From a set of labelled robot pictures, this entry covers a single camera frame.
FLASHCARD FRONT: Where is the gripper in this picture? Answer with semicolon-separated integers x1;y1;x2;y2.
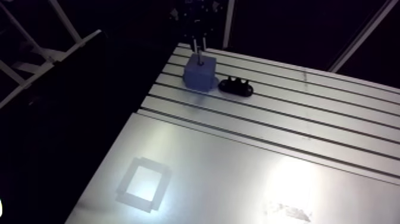
174;0;221;53

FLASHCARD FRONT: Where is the steel bolt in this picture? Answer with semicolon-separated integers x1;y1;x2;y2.
196;46;205;67

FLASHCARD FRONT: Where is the dark blue-grey block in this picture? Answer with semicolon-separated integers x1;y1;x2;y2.
182;52;218;94

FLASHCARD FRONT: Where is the black oval holder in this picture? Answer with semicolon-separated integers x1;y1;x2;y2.
217;75;255;98

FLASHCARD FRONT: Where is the pale metal post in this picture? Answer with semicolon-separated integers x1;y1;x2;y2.
328;0;400;73
222;0;236;49

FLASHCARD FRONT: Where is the pale metal frame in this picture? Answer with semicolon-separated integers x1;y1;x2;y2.
0;0;102;110

